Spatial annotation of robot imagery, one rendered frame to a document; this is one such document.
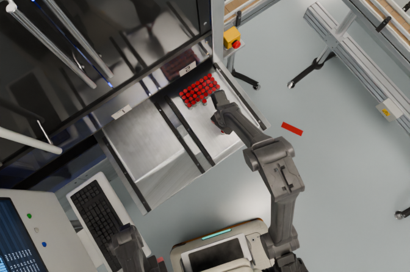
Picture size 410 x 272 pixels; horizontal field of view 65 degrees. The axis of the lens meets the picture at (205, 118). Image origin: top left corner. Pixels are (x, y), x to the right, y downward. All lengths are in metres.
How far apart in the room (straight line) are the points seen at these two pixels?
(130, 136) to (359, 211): 1.66
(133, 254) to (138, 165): 0.62
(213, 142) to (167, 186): 0.28
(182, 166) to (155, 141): 0.17
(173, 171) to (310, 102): 1.39
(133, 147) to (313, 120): 1.45
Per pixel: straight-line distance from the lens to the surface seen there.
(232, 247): 1.30
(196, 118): 1.49
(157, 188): 1.47
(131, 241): 0.97
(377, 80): 2.11
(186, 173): 1.46
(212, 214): 2.33
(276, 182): 0.76
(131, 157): 1.51
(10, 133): 1.03
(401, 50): 1.81
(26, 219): 1.38
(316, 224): 2.42
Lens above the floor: 2.32
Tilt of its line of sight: 75 degrees down
